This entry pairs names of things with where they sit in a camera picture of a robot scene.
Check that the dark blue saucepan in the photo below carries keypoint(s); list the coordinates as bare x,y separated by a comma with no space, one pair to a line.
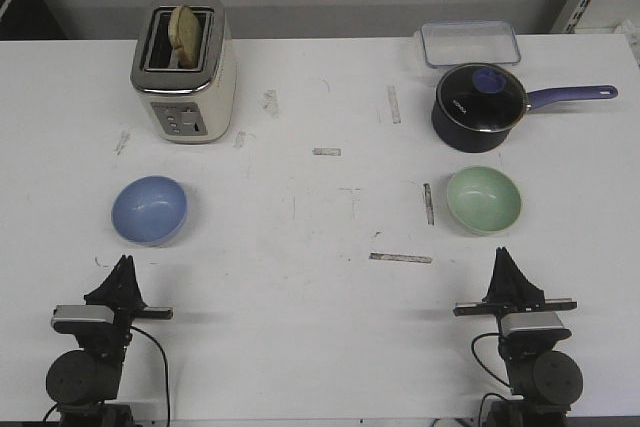
469,141

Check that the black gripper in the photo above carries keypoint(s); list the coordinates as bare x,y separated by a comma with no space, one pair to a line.
111,342
509,284

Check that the toast slice in toaster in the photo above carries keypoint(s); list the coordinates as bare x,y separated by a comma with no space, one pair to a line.
185,34

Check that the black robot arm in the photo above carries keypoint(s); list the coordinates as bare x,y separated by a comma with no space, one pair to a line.
84,383
542,381

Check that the glass pot lid blue knob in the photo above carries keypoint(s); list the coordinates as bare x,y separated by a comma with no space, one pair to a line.
481,97

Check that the cream and chrome toaster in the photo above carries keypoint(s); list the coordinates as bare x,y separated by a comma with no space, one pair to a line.
186,106

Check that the blue bowl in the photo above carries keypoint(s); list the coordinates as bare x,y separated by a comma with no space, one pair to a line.
150,211

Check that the green bowl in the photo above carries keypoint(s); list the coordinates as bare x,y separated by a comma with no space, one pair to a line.
483,200

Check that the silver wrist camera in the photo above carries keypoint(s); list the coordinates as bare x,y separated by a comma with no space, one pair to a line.
72,319
540,323

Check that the clear plastic food container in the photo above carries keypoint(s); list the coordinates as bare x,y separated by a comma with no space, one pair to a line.
445,44

